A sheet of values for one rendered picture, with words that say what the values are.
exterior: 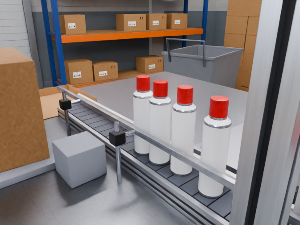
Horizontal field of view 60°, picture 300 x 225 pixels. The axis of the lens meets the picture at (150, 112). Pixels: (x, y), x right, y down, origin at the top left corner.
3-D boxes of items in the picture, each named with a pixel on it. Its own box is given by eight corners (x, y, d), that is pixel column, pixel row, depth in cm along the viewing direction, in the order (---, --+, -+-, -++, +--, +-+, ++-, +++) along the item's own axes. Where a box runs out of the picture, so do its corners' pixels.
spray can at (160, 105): (173, 160, 65) (177, 81, 58) (158, 168, 62) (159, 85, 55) (160, 152, 69) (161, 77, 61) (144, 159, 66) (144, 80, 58)
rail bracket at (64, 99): (87, 135, 89) (83, 89, 83) (67, 142, 85) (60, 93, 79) (83, 132, 92) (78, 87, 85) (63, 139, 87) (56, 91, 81)
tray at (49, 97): (97, 106, 116) (96, 98, 114) (37, 121, 100) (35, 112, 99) (69, 91, 137) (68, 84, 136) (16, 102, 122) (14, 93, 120)
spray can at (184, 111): (196, 171, 61) (203, 86, 54) (181, 179, 58) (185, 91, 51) (181, 161, 65) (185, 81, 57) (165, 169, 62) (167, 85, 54)
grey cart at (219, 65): (193, 101, 376) (198, 31, 340) (236, 110, 340) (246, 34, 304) (157, 120, 311) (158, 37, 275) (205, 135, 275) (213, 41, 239)
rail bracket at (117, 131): (141, 176, 68) (140, 117, 62) (118, 187, 63) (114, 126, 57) (134, 170, 70) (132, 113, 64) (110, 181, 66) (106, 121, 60)
